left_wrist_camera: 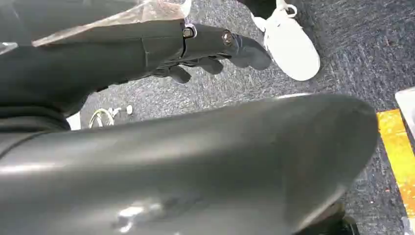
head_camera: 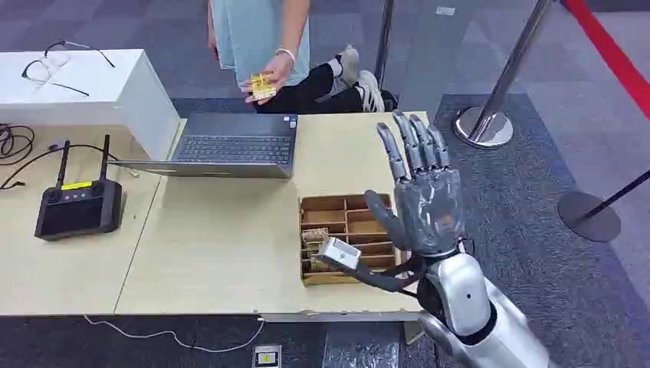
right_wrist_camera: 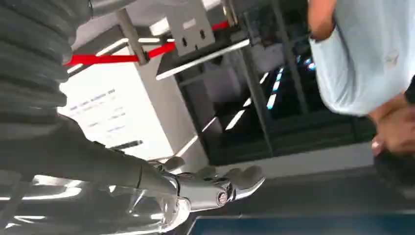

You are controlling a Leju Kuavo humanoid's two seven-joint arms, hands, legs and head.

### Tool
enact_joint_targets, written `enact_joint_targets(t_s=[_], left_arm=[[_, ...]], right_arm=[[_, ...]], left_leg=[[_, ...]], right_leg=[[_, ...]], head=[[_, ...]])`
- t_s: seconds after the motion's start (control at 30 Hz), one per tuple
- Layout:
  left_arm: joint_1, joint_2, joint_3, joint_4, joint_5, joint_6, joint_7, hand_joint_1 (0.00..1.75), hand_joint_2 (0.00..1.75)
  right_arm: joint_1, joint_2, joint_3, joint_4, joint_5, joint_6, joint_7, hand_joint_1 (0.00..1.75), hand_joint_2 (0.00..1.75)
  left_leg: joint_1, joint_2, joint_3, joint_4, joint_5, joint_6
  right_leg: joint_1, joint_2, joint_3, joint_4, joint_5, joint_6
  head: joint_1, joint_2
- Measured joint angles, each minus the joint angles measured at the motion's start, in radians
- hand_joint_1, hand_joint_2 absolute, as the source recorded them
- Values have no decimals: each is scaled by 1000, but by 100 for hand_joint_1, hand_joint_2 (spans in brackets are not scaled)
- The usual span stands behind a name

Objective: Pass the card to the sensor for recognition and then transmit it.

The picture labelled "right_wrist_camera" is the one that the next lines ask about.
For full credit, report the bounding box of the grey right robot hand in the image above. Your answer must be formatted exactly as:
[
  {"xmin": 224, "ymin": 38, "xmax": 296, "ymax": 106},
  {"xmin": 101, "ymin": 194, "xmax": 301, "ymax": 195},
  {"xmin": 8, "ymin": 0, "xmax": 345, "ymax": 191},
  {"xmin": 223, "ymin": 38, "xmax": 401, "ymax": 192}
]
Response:
[{"xmin": 0, "ymin": 114, "xmax": 267, "ymax": 235}]

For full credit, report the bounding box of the white printed cabinet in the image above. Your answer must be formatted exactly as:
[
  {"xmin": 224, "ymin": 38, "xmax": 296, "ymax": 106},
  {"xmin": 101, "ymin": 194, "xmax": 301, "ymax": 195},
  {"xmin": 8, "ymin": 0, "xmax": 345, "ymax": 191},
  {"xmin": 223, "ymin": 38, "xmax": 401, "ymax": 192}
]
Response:
[{"xmin": 57, "ymin": 40, "xmax": 210, "ymax": 171}]

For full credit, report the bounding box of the red barrier belt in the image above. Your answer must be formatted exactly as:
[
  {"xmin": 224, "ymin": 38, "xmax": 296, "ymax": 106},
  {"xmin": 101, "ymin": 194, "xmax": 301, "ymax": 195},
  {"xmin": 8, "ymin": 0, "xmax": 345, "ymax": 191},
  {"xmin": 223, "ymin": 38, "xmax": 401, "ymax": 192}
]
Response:
[{"xmin": 63, "ymin": 20, "xmax": 231, "ymax": 68}]

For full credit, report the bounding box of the white flat bar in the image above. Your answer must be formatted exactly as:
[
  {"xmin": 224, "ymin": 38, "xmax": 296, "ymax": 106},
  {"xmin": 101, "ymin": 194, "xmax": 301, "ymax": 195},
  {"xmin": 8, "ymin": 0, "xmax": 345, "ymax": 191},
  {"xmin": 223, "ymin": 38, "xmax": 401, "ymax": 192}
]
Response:
[{"xmin": 155, "ymin": 39, "xmax": 251, "ymax": 81}]

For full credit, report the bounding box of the grey metal plate with holes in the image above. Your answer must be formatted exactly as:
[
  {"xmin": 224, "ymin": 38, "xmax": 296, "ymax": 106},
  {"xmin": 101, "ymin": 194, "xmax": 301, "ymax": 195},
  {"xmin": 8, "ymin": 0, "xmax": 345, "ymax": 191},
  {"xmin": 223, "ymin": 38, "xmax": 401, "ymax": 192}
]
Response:
[{"xmin": 165, "ymin": 0, "xmax": 217, "ymax": 58}]

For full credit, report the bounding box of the person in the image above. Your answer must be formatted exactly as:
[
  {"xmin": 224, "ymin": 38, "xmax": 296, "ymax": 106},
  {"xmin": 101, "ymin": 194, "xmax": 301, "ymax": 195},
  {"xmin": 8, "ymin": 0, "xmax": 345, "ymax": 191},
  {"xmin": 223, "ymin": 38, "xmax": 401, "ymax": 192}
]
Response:
[{"xmin": 306, "ymin": 0, "xmax": 415, "ymax": 182}]

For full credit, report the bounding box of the person's right hand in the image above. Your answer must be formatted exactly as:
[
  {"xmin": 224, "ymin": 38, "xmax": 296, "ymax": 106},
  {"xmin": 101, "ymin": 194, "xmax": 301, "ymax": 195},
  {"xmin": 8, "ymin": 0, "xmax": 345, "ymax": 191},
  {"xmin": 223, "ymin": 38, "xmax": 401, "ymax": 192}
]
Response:
[{"xmin": 368, "ymin": 94, "xmax": 415, "ymax": 157}]

